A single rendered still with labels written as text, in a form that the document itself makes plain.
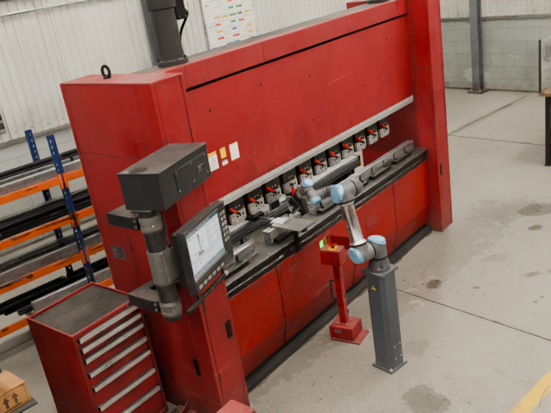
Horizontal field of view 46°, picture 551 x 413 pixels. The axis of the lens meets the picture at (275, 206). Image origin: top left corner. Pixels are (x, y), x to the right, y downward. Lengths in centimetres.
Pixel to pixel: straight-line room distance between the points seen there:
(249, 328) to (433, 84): 297
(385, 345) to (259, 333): 88
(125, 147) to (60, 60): 455
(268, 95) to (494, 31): 798
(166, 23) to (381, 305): 228
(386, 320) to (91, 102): 238
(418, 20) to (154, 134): 325
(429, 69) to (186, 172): 339
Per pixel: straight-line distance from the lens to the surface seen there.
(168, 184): 324
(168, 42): 406
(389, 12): 594
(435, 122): 636
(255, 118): 449
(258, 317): 462
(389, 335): 460
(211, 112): 418
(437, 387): 463
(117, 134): 393
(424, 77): 629
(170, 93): 366
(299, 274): 491
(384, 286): 440
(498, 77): 1228
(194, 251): 341
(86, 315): 415
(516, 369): 480
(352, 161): 603
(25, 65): 822
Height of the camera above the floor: 283
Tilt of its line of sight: 21 degrees down
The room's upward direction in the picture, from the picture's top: 9 degrees counter-clockwise
